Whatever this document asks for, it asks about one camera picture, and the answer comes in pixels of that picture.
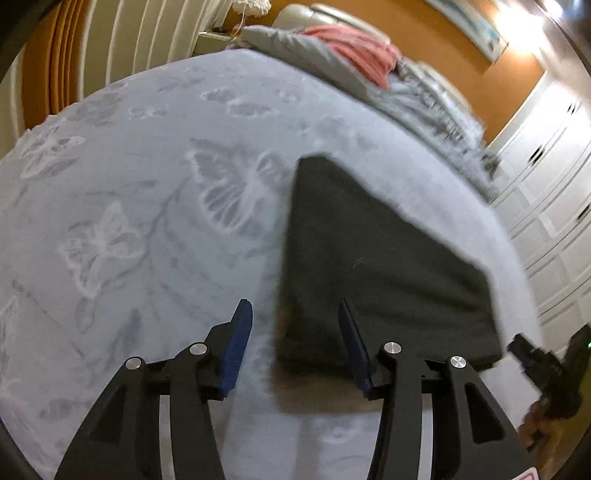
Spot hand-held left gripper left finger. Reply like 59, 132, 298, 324
54, 299, 254, 480

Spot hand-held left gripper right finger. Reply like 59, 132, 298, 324
338, 299, 536, 480

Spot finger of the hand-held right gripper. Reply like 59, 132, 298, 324
507, 333, 548, 374

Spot black pants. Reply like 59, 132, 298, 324
276, 154, 505, 376

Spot person's right hand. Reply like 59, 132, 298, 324
518, 397, 555, 453

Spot white panelled wardrobe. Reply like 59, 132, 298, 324
485, 69, 591, 352

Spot grey butterfly bedspread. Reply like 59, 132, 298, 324
0, 48, 546, 480

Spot red cloth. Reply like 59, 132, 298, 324
300, 24, 402, 88

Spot grey duvet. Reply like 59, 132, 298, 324
228, 25, 502, 201

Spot bedside table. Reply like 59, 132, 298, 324
194, 28, 238, 58

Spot cream curtain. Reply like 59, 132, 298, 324
0, 55, 26, 148
76, 0, 243, 100

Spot orange curtain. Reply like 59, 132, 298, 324
21, 0, 90, 130

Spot white bedside lamp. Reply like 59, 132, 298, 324
231, 0, 273, 17

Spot framed wall picture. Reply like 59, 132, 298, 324
425, 0, 509, 65

